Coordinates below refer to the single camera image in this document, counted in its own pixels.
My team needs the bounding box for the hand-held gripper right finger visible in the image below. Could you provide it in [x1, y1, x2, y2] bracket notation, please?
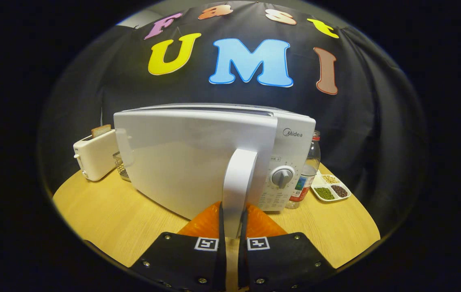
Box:
[237, 203, 336, 292]

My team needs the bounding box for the toast slice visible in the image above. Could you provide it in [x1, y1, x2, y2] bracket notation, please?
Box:
[91, 125, 112, 138]

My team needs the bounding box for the white microwave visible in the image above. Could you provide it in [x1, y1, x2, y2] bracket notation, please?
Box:
[114, 103, 317, 238]

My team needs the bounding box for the metal wire basket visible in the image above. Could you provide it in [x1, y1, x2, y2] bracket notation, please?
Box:
[112, 151, 131, 182]

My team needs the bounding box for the clear bottle with red label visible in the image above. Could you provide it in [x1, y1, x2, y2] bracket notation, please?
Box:
[285, 130, 321, 209]

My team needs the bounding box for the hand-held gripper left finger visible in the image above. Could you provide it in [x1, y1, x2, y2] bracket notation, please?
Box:
[129, 202, 227, 292]

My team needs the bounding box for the white divided dish of beans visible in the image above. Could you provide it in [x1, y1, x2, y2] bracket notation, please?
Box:
[311, 174, 352, 202]

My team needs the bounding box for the white toaster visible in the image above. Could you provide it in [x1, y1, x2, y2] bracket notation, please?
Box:
[73, 129, 119, 182]

